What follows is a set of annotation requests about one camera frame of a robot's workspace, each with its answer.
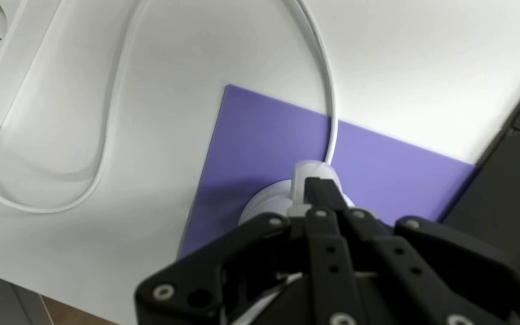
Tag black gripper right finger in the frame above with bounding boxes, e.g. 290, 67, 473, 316
330, 177, 520, 325

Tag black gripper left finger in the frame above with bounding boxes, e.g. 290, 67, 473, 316
133, 177, 366, 325

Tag white computer mouse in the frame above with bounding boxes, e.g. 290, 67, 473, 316
238, 159, 355, 227

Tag black board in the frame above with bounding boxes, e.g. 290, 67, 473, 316
438, 60, 520, 269

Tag purple mat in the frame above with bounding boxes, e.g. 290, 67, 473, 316
177, 83, 480, 260

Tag white power strip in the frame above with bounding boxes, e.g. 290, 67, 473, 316
0, 0, 65, 135

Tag white kettle power cable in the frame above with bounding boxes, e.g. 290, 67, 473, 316
0, 0, 341, 217

